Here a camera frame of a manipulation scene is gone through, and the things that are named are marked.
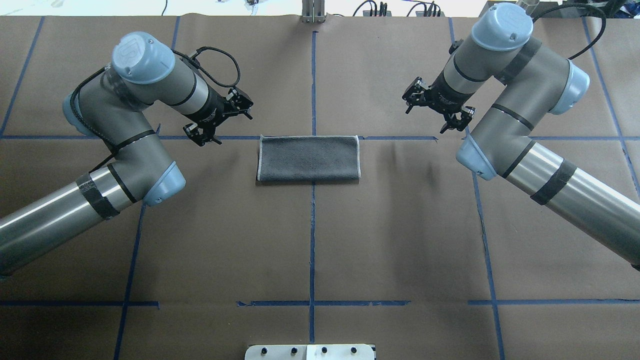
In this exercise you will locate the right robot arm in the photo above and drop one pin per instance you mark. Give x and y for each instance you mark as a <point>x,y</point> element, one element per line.
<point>537,82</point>

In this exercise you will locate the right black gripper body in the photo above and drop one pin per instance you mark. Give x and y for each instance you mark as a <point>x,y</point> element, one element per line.
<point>442,97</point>

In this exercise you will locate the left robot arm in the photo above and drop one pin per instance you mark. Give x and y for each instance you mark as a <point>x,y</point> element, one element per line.
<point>108,106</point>

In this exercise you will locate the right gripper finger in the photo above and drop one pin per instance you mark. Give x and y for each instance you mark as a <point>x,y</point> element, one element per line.
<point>458,120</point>
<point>416,94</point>

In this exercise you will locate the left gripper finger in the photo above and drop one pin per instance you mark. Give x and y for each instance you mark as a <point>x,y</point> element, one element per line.
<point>238,103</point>
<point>201,134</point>

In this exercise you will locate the pink towel with grey back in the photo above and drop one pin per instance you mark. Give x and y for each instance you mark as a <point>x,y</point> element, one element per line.
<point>308,159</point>

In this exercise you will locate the brown paper table cover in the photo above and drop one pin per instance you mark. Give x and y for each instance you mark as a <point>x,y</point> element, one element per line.
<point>418,256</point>

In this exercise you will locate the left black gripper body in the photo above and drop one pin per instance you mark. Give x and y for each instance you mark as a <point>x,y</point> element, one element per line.
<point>210,113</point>

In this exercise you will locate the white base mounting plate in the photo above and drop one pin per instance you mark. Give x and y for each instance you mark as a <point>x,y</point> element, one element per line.
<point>348,351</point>

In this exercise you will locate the aluminium frame post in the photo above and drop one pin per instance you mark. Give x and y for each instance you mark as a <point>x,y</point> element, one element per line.
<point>313,11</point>

